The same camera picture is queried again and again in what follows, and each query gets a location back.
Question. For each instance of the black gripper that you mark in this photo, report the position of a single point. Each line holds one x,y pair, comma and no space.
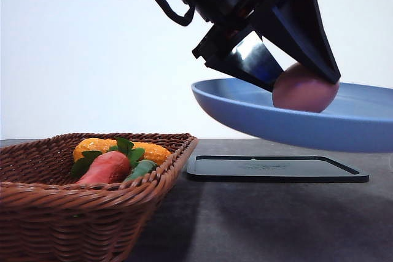
233,46

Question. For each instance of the brown egg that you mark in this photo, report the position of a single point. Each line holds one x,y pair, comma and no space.
300,89

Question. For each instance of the light blue plate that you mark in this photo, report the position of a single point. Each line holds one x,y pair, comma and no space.
359,120

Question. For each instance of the brown wicker basket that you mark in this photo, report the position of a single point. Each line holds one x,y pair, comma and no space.
46,215

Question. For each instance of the black rectangular tray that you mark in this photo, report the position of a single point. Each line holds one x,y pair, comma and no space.
270,168

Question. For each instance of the yellow toy corn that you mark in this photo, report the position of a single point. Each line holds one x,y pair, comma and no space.
154,153

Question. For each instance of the green toy vegetable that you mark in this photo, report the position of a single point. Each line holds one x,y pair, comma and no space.
141,168

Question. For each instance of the red toy radish with leaves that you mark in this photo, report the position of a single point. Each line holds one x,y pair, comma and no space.
110,167

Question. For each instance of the black cable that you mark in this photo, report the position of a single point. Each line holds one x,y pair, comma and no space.
182,19

